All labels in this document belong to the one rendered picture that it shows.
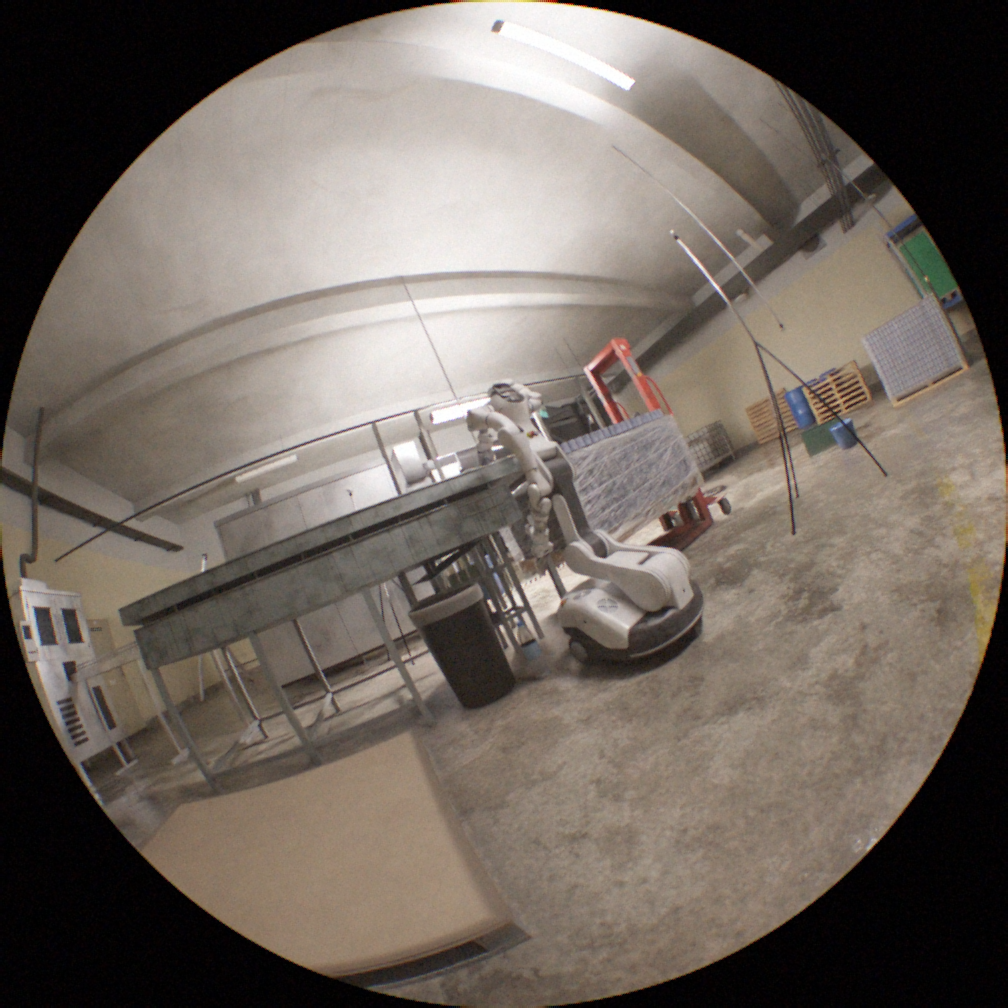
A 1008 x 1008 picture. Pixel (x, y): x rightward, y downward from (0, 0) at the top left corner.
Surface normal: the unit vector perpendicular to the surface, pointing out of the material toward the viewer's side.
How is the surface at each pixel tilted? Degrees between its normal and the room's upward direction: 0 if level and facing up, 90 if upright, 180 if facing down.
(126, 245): 180
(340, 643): 90
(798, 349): 90
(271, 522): 90
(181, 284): 180
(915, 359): 92
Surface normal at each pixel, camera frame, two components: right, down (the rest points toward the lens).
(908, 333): -0.85, 0.32
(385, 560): 0.36, -0.25
